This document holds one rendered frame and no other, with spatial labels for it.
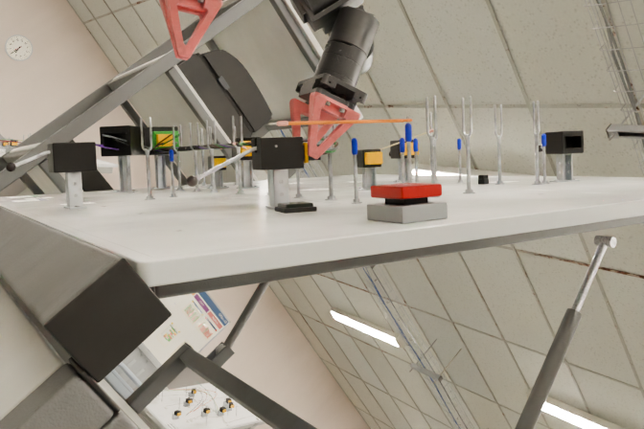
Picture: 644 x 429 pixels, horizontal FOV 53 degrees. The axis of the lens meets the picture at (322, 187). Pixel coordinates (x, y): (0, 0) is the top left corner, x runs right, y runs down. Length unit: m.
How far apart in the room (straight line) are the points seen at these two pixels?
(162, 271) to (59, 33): 8.11
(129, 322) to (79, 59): 8.14
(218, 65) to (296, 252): 1.44
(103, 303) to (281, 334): 9.87
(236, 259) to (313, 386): 10.53
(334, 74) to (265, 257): 0.40
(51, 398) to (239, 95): 1.54
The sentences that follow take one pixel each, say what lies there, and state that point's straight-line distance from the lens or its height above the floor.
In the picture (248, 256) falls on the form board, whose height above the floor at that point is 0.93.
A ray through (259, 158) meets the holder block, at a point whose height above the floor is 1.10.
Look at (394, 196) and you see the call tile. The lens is 0.61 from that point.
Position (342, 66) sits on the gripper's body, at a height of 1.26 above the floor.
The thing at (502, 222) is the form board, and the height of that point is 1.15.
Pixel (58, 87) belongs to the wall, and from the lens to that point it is 8.49.
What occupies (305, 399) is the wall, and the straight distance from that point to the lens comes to 10.98.
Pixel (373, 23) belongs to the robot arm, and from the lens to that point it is 0.88.
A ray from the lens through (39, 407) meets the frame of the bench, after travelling 0.46.
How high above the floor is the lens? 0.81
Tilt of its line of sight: 24 degrees up
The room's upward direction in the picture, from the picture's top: 47 degrees clockwise
